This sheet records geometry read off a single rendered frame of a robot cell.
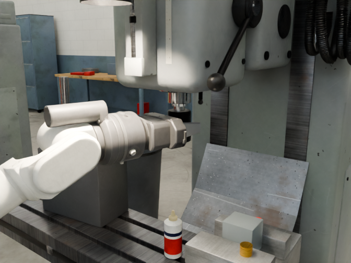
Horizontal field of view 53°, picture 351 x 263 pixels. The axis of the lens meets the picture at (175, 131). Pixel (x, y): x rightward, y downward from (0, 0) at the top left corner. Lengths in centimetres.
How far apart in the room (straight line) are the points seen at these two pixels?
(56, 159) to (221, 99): 65
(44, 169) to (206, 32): 32
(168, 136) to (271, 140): 45
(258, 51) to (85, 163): 40
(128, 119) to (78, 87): 725
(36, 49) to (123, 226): 709
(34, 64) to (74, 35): 101
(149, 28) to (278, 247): 46
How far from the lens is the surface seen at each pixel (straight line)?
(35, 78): 789
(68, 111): 57
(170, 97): 68
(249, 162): 105
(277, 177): 102
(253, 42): 73
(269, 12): 75
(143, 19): 59
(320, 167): 100
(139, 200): 271
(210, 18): 60
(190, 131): 69
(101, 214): 95
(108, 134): 58
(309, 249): 110
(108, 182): 94
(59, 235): 96
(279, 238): 72
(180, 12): 58
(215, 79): 55
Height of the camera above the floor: 139
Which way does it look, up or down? 14 degrees down
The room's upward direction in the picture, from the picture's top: straight up
